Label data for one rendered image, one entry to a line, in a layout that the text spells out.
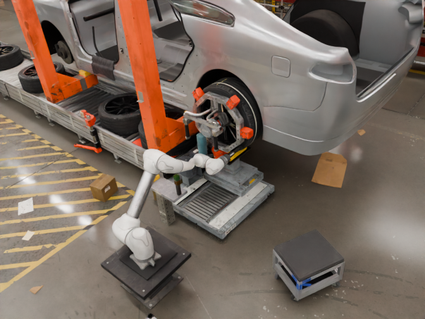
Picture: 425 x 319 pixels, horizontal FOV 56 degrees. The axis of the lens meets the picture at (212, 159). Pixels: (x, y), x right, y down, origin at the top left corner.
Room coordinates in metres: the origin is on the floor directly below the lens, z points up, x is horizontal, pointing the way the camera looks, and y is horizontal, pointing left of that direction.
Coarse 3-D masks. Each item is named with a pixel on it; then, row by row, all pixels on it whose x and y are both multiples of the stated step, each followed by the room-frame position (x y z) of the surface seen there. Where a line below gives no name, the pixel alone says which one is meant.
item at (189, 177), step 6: (192, 150) 3.30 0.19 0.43; (186, 156) 3.24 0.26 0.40; (192, 156) 3.25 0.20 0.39; (192, 168) 3.11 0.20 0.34; (198, 168) 3.34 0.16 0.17; (204, 168) 3.43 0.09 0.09; (180, 174) 3.19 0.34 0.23; (186, 174) 3.09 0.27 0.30; (192, 174) 3.11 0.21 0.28; (198, 174) 3.34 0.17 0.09; (186, 180) 3.19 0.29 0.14; (192, 180) 3.24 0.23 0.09; (186, 186) 3.16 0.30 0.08
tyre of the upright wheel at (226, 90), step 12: (216, 84) 3.21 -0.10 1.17; (228, 84) 3.17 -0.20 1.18; (240, 84) 3.18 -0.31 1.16; (228, 96) 3.06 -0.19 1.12; (240, 96) 3.03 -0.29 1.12; (252, 96) 3.08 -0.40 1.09; (240, 108) 2.97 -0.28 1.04; (252, 108) 2.99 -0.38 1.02; (252, 120) 2.93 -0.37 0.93; (228, 144) 3.09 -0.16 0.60; (240, 144) 2.98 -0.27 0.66
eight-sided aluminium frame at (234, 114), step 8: (208, 96) 3.11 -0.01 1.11; (216, 96) 3.10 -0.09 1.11; (224, 96) 3.06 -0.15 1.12; (200, 104) 3.25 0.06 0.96; (224, 104) 2.99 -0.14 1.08; (200, 112) 3.27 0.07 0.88; (232, 112) 2.93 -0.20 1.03; (240, 120) 2.90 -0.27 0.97; (240, 128) 2.89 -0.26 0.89; (224, 144) 3.07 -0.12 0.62; (232, 144) 2.94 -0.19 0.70
